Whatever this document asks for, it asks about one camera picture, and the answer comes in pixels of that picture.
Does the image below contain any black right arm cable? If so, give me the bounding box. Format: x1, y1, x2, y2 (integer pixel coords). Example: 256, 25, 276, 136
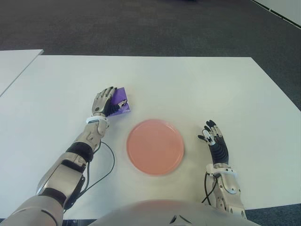
200, 171, 221, 204

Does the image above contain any silver robot torso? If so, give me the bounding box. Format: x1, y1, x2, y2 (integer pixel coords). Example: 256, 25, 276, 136
86, 199, 248, 226

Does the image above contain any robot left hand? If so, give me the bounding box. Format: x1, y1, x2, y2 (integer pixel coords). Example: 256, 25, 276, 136
91, 86, 129, 118

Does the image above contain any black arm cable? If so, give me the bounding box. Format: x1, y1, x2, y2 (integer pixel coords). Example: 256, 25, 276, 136
200, 171, 221, 204
63, 140, 116, 210

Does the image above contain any pink round plate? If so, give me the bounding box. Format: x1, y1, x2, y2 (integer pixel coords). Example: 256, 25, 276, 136
126, 119, 185, 176

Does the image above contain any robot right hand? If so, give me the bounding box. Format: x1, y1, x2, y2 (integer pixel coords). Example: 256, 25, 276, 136
197, 120, 230, 166

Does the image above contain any white neighbouring table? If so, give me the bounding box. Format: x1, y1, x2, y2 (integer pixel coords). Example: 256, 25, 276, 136
0, 49, 45, 97

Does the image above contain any purple tissue paper pack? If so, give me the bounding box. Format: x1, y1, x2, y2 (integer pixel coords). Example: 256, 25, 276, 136
107, 87, 132, 118

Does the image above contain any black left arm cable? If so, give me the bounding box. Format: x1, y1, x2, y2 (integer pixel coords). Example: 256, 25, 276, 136
63, 140, 116, 210

